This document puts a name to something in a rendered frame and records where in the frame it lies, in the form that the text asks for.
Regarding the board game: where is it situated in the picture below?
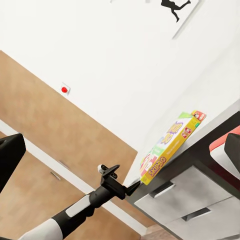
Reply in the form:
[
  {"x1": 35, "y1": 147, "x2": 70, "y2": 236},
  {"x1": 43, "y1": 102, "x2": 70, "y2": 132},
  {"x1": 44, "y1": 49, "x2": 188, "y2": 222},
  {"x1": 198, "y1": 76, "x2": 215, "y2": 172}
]
[{"x1": 140, "y1": 109, "x2": 206, "y2": 185}]

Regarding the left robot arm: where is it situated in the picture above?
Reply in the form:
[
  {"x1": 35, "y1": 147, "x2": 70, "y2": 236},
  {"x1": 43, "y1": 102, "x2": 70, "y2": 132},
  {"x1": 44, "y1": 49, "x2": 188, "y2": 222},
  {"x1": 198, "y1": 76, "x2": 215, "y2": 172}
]
[{"x1": 0, "y1": 164, "x2": 141, "y2": 240}]

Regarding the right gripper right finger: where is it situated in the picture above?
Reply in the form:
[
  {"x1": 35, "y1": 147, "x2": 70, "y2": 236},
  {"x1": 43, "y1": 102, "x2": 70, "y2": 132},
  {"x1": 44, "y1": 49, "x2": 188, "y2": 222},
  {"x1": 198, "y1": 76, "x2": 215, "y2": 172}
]
[{"x1": 224, "y1": 132, "x2": 240, "y2": 173}]

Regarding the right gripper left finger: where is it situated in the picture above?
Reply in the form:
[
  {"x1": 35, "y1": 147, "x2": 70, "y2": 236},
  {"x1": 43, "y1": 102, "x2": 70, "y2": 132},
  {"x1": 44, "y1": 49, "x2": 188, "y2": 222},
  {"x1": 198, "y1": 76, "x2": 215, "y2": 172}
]
[{"x1": 0, "y1": 133, "x2": 27, "y2": 193}]

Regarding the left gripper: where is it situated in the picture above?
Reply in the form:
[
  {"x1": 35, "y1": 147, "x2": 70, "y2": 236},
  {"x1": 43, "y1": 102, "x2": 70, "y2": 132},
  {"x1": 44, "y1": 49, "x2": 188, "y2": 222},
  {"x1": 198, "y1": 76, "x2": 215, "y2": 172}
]
[{"x1": 95, "y1": 164, "x2": 141, "y2": 204}]

